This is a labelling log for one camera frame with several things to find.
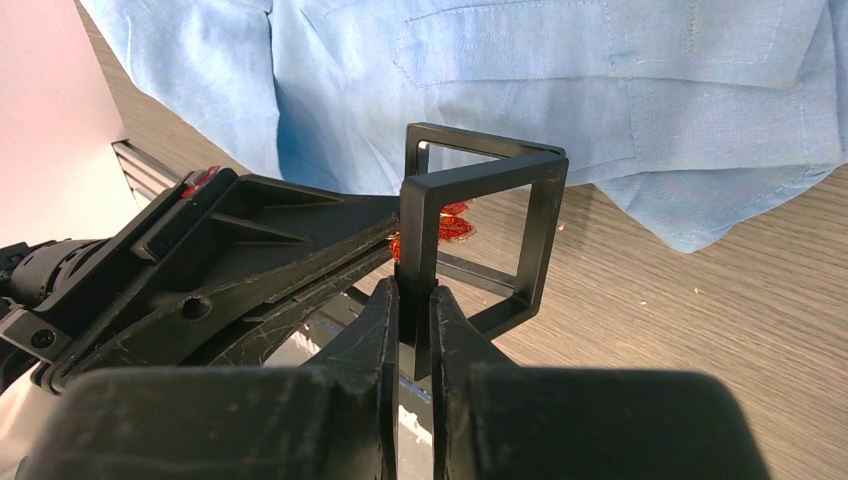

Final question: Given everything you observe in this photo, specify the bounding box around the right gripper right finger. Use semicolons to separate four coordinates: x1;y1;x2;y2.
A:
429;287;769;479

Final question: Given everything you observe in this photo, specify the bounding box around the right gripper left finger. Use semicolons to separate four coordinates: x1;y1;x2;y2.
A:
16;277;400;479

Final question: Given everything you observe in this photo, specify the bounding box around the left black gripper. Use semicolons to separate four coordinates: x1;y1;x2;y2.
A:
1;168;400;395

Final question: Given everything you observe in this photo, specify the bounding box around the orange brooch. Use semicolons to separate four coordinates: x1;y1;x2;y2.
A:
388;200;476;263

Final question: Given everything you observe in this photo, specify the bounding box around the light blue shirt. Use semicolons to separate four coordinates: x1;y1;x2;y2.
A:
84;1;847;253

